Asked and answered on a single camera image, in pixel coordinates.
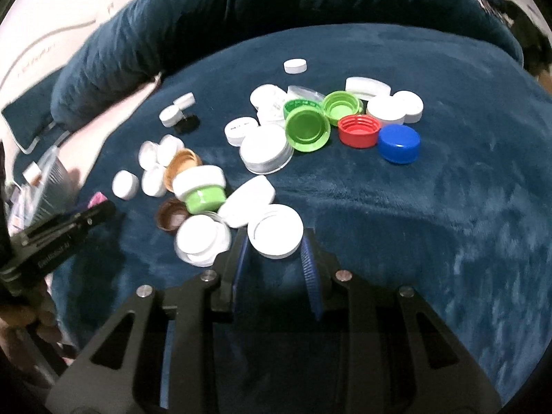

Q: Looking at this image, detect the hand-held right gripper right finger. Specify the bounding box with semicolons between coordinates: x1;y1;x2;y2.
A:
300;228;503;414

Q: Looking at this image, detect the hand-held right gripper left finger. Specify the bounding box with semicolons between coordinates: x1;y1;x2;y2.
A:
47;226;251;414

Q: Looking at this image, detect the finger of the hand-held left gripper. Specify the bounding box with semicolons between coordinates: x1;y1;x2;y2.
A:
23;200;117;244

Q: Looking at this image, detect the wide white lid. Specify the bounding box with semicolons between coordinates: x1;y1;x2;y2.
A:
247;204;305;260

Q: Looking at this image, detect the clear plastic tub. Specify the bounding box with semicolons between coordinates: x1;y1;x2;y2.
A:
9;144;87;229

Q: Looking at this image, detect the white lid with silver rim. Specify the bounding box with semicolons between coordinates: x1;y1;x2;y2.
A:
239;124;295;176

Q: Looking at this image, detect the light green ribbed cap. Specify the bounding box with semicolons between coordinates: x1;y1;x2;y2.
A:
323;90;363;127

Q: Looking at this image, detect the person's left hand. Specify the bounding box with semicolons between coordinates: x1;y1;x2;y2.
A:
0;282;63;380

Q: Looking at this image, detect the brown cap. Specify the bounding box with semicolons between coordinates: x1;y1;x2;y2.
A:
156;198;189;236

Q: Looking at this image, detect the green and white cap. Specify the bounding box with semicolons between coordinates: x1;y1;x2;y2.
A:
172;165;227;215

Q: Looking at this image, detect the dark blue plush blanket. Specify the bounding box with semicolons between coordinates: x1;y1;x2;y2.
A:
9;0;548;414

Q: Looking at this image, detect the tan cap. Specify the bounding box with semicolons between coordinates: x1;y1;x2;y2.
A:
165;149;203;190

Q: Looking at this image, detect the pink bedsheet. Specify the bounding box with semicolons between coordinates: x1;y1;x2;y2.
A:
17;71;165;190

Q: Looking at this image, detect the dark blue piped pillow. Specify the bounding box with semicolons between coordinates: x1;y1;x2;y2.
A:
0;69;65;154

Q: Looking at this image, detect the black cap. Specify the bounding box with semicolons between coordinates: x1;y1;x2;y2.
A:
173;114;200;134

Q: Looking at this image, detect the large green cap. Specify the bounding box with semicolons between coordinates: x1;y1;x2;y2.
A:
285;106;332;154

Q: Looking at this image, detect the red cap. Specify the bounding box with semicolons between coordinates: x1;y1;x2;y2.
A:
337;115;382;149

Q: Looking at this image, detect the blue cap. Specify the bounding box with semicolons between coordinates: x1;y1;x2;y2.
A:
378;124;421;165

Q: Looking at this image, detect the dark green cap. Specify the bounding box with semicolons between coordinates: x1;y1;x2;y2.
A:
285;98;322;115

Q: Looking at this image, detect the clear plastic lid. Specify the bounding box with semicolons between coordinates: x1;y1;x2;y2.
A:
287;85;326;102

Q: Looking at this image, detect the pile of white caps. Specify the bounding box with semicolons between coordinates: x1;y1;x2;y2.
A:
112;58;425;268

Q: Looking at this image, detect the dark green cloth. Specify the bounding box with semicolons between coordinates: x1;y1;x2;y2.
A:
504;0;552;78

